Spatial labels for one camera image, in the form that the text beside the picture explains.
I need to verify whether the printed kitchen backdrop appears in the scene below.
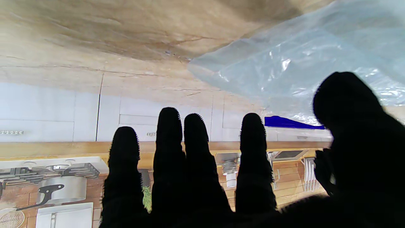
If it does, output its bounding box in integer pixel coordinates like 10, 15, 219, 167
0, 82, 333, 228

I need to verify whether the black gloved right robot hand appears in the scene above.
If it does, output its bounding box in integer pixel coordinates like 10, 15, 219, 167
100, 71, 405, 228

